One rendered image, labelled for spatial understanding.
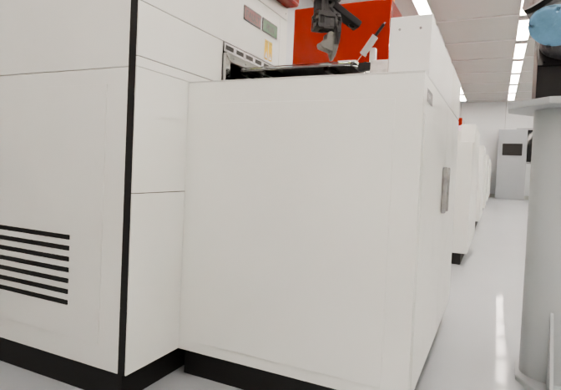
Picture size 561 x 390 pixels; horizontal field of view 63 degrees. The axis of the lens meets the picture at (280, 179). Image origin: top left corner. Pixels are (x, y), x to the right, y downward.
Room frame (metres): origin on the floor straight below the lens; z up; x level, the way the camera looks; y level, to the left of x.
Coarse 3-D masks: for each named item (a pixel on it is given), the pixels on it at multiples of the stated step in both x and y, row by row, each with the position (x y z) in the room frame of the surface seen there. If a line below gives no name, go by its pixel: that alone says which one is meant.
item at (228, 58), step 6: (228, 54) 1.41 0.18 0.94; (222, 60) 1.40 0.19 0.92; (228, 60) 1.41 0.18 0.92; (234, 60) 1.44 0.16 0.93; (240, 60) 1.47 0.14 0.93; (222, 66) 1.40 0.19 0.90; (228, 66) 1.41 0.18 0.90; (240, 66) 1.48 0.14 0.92; (246, 66) 1.51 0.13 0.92; (252, 66) 1.54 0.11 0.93; (222, 72) 1.40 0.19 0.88; (228, 72) 1.41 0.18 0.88; (222, 78) 1.40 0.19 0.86; (228, 78) 1.41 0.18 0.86; (234, 78) 1.44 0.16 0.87
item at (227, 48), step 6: (228, 48) 1.42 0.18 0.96; (234, 48) 1.45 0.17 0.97; (234, 54) 1.45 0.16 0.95; (240, 54) 1.49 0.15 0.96; (246, 54) 1.52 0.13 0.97; (246, 60) 1.53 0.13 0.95; (252, 60) 1.56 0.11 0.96; (258, 60) 1.60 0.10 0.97; (258, 66) 1.60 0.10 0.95; (264, 66) 1.64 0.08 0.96
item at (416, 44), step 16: (416, 16) 1.05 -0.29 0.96; (432, 16) 1.05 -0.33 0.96; (400, 32) 1.07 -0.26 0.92; (416, 32) 1.05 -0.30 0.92; (432, 32) 1.06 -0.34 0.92; (400, 48) 1.07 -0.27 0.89; (416, 48) 1.05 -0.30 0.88; (432, 48) 1.07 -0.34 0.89; (400, 64) 1.07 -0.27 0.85; (416, 64) 1.05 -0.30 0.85; (432, 64) 1.09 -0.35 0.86; (448, 64) 1.40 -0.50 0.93; (432, 80) 1.10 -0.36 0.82; (448, 80) 1.43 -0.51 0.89; (448, 96) 1.45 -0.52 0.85
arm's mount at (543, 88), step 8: (536, 48) 1.38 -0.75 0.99; (536, 56) 1.37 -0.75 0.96; (544, 56) 1.34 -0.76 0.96; (536, 64) 1.35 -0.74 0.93; (544, 64) 1.31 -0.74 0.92; (552, 64) 1.30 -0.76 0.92; (560, 64) 1.29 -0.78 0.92; (536, 72) 1.34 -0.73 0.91; (544, 72) 1.31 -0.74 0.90; (552, 72) 1.30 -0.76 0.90; (560, 72) 1.29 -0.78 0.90; (536, 80) 1.32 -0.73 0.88; (544, 80) 1.31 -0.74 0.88; (552, 80) 1.30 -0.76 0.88; (560, 80) 1.29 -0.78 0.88; (536, 88) 1.32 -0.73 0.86; (544, 88) 1.31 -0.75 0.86; (552, 88) 1.30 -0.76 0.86; (560, 88) 1.29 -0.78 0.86; (536, 96) 1.32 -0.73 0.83; (544, 96) 1.31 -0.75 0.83
